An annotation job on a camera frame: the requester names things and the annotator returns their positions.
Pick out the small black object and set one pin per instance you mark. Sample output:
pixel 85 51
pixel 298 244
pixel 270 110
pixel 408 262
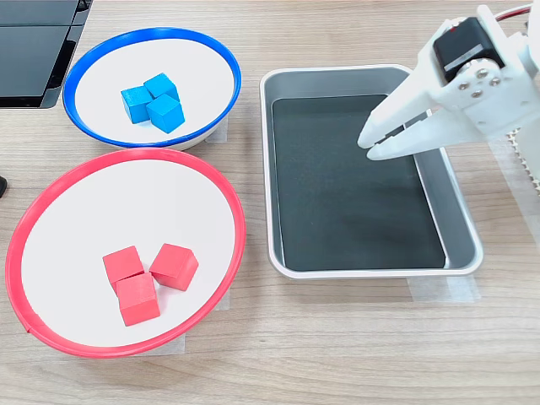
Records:
pixel 3 187

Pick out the black electronic device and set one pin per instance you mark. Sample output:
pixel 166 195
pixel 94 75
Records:
pixel 25 55

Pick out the pale perforated base plate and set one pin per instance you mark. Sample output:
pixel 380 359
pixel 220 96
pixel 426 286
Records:
pixel 514 141

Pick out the black mat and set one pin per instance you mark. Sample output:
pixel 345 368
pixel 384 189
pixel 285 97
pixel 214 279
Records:
pixel 337 202

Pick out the blue-rimmed white plate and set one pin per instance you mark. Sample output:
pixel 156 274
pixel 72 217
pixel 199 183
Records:
pixel 105 63

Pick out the steel tray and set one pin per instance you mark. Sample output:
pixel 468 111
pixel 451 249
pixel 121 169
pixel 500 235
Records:
pixel 455 219

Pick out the red-rimmed white plate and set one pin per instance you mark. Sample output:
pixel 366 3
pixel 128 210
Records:
pixel 84 211

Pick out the red cube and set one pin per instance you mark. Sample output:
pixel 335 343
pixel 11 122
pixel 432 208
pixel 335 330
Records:
pixel 122 263
pixel 138 301
pixel 173 266

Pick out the blue cube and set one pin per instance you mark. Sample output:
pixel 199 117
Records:
pixel 165 114
pixel 134 105
pixel 160 84

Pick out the translucent tape strip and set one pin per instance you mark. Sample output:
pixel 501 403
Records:
pixel 173 347
pixel 221 131
pixel 443 290

